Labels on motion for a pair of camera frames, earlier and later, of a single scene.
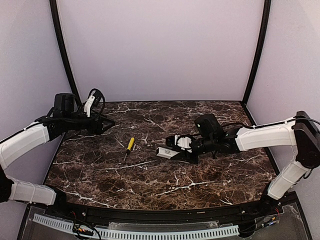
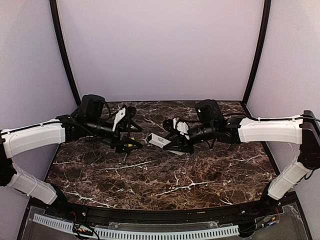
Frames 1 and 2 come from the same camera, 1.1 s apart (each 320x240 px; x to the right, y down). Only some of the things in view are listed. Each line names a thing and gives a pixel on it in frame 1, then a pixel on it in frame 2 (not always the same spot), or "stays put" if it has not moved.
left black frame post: (53, 6) stays put
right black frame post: (267, 12) stays put
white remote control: (166, 153) to (157, 140)
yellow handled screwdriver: (131, 143) stays put
